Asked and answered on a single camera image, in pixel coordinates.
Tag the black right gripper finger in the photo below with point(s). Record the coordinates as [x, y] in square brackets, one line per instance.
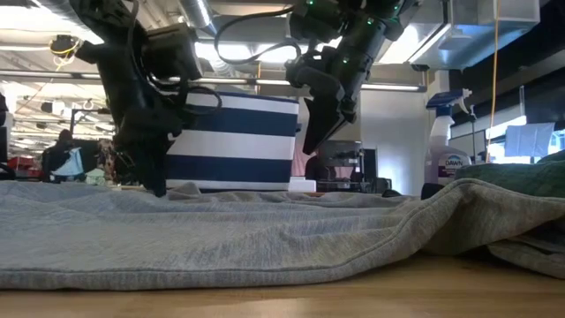
[351, 112]
[322, 126]

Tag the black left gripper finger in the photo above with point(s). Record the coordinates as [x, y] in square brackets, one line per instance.
[137, 168]
[158, 172]

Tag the navy white striped fabric bin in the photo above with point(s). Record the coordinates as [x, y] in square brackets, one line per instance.
[238, 146]

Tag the grey patterned garment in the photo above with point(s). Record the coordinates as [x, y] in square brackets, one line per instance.
[220, 234]

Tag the dark green garment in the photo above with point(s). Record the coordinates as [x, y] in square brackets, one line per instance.
[521, 176]

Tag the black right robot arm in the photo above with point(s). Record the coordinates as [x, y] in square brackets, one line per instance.
[388, 13]

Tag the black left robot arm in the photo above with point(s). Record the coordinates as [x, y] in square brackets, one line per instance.
[110, 53]

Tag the long ceiling light bar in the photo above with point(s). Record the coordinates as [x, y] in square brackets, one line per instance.
[397, 87]

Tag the person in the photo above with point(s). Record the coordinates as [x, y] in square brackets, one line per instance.
[64, 159]

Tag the spray bottle with blue head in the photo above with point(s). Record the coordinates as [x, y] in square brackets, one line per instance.
[448, 163]

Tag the white board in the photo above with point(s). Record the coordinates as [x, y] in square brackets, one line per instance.
[529, 139]

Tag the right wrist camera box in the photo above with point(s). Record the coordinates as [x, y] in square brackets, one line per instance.
[318, 20]

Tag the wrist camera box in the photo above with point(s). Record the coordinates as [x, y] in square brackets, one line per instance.
[318, 20]
[174, 53]

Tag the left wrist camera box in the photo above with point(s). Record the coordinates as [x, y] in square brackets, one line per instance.
[174, 53]

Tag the short round air duct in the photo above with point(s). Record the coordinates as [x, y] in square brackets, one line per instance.
[198, 13]

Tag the rectangular metal air duct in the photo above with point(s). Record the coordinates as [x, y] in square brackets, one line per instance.
[463, 44]

